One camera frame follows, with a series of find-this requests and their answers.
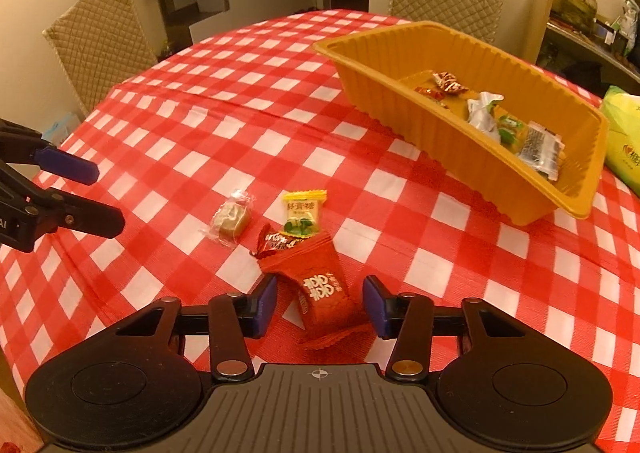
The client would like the white green plastic packet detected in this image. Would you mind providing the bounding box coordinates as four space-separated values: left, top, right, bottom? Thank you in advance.
607 0 640 56

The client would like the clear black sesame packet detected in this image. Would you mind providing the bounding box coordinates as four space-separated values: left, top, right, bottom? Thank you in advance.
515 120 565 179

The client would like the clear brown candy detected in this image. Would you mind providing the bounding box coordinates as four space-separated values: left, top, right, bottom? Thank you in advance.
200 189 254 248

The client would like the wooden shelf unit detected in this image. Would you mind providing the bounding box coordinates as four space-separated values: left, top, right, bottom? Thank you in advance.
520 0 640 94

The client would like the red white checkered tablecloth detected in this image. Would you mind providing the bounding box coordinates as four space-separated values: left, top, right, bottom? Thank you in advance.
0 8 640 453

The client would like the large red snack packet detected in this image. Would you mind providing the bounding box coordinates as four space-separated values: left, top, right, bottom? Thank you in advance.
257 233 376 349

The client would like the yellow candy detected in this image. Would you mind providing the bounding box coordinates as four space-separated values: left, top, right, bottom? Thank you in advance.
281 189 328 238

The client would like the green tissue pack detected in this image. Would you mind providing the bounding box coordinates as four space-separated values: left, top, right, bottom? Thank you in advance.
600 86 640 196

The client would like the green candy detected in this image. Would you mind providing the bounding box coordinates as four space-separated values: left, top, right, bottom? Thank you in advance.
495 114 526 149

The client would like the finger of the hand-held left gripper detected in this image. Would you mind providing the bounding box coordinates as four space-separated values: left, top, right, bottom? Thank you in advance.
0 118 100 184
0 160 126 240

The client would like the light blue tissue pack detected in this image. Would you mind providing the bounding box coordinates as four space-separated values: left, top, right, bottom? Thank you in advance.
42 113 81 144

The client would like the orange plastic tray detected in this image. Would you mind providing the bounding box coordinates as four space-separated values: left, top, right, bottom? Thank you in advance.
312 20 611 226

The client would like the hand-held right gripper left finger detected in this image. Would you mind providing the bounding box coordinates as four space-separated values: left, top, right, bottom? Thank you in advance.
115 275 278 381

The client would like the glass jar orange lid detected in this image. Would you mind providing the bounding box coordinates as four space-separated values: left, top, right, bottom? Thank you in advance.
552 0 599 31

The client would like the small dark red candy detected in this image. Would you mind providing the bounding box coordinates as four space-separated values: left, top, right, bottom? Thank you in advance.
250 223 311 259

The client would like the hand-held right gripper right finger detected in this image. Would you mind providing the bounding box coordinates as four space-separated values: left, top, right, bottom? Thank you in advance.
362 275 526 381

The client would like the red white candy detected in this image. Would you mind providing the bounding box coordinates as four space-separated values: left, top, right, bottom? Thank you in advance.
432 72 470 95

